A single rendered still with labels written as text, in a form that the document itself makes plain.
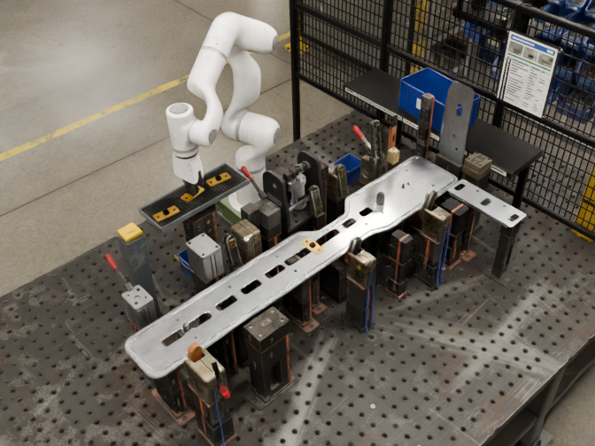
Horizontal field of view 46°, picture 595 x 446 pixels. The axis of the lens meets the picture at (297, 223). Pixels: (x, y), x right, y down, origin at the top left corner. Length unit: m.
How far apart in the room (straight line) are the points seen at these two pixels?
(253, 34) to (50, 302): 1.26
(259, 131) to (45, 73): 3.33
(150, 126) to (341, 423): 3.06
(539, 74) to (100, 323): 1.86
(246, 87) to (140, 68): 3.09
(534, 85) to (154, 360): 1.70
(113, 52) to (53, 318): 3.44
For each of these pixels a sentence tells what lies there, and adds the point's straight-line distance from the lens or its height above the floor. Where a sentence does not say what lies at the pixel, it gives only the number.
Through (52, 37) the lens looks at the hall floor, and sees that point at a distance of 6.27.
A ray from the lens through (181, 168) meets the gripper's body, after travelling 2.31.
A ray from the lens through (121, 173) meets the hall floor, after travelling 4.51.
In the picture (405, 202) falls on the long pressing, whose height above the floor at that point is 1.00.
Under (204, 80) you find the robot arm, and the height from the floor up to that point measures 1.55.
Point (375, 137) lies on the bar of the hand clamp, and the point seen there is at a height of 1.15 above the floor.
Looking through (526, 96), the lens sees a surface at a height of 1.22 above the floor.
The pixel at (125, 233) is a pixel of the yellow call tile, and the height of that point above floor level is 1.16.
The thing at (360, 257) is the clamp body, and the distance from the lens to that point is 2.30.
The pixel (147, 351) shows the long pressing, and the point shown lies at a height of 1.00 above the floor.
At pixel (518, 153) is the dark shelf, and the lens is 2.87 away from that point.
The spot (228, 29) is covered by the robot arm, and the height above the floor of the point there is 1.64.
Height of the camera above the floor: 2.67
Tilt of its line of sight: 42 degrees down
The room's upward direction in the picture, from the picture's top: 2 degrees counter-clockwise
